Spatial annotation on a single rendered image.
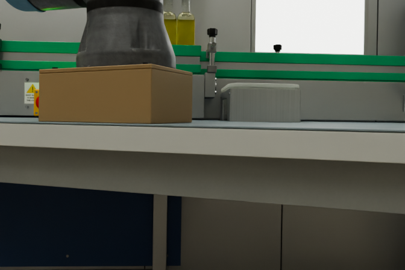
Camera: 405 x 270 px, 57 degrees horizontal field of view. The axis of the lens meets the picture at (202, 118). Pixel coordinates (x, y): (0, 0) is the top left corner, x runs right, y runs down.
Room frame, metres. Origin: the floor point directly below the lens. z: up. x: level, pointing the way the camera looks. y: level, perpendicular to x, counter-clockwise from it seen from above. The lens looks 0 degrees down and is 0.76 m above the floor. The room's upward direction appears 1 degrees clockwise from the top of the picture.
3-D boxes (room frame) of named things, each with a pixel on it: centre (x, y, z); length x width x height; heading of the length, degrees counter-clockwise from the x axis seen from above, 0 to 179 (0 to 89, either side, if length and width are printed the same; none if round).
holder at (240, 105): (1.02, -0.14, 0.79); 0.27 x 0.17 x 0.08; 3
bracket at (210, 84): (1.10, -0.02, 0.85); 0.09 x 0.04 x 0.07; 3
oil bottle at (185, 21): (1.21, 0.06, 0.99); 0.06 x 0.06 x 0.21; 4
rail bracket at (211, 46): (1.08, -0.02, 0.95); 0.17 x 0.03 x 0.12; 3
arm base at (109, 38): (0.58, 0.12, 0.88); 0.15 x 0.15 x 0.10
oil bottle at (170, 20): (1.20, 0.12, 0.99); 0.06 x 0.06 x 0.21; 4
